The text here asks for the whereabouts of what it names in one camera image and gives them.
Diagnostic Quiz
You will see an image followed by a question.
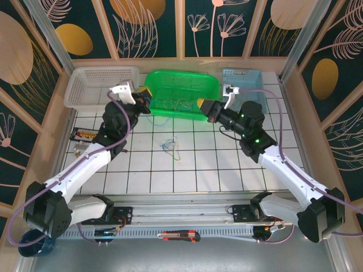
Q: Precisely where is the thin blue cable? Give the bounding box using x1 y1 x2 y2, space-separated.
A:
159 137 183 159
145 110 174 128

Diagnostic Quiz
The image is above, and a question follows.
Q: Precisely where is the green perforated plastic basket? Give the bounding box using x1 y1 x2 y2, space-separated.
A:
143 70 221 122

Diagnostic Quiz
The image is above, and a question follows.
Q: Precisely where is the light blue perforated plastic basket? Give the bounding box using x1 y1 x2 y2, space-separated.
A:
222 69 268 114

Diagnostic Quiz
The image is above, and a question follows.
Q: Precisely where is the white perforated plastic basket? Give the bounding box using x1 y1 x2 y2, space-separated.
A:
64 66 140 110

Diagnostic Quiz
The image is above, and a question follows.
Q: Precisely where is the white power adapter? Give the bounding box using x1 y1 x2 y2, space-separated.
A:
74 141 92 155

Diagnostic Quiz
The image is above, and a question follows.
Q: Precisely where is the red and black utility knife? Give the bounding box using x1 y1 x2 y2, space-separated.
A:
157 229 201 243

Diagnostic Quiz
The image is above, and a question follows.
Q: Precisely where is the dark blue mug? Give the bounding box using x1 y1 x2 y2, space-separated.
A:
18 228 55 258

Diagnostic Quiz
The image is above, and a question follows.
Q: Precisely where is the aluminium frame post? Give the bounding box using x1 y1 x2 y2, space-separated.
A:
278 0 333 83
24 0 76 76

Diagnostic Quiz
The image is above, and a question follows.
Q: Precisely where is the aluminium mounting rail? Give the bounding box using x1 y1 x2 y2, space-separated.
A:
65 194 301 228

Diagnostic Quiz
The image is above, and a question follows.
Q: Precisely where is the black controller board with wires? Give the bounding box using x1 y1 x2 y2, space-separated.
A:
93 226 127 246
253 222 286 244

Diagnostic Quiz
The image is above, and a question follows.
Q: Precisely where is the slotted grey cable duct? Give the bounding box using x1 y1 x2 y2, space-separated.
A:
58 226 256 239

